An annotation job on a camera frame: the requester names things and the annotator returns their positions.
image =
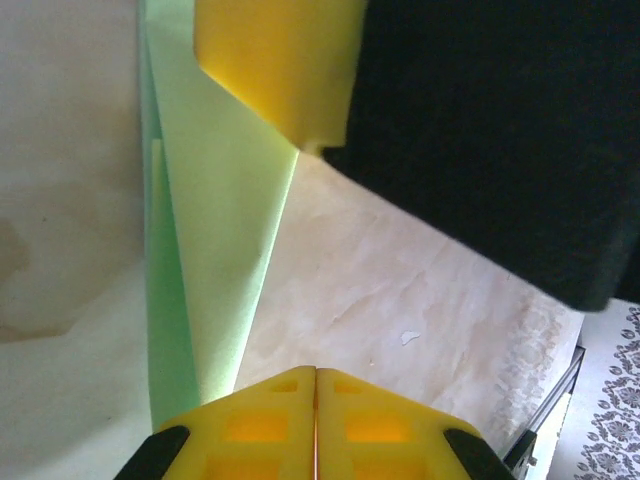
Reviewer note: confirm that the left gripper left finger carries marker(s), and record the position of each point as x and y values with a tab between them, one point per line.
250	435

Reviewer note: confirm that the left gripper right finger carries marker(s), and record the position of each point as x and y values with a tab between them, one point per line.
380	435

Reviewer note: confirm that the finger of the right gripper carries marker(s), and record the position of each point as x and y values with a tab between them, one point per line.
450	125

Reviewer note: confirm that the green paper sheet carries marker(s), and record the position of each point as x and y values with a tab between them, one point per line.
210	225

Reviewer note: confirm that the aluminium side rail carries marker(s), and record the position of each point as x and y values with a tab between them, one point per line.
550	400

